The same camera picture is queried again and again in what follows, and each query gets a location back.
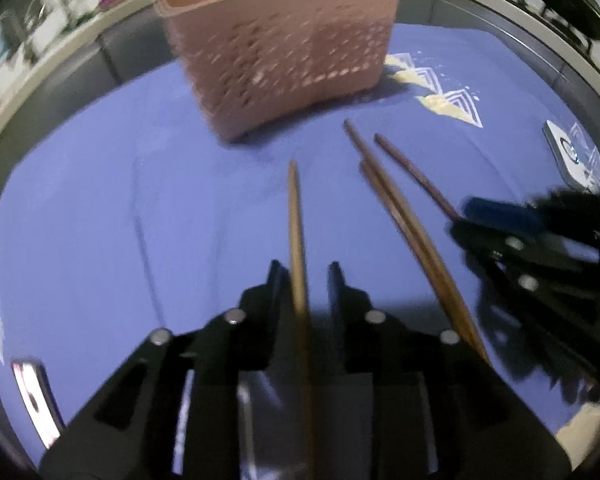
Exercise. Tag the purple flower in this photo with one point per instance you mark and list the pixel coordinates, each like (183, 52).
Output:
(109, 1)

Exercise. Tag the pink perforated plastic basket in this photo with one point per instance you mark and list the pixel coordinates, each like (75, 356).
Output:
(280, 55)

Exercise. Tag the blue printed tablecloth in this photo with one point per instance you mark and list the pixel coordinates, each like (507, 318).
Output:
(155, 200)

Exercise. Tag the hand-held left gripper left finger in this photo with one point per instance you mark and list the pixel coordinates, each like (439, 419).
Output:
(280, 285)

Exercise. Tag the light brown wooden chopstick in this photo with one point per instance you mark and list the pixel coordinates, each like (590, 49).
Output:
(297, 240)

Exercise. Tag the dark brown wooden chopstick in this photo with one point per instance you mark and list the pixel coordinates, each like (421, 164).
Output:
(415, 245)
(415, 172)
(375, 165)

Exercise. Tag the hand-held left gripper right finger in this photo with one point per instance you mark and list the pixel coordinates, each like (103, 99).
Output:
(336, 287)

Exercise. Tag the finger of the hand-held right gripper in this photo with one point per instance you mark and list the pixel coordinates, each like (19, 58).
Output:
(500, 215)
(515, 255)

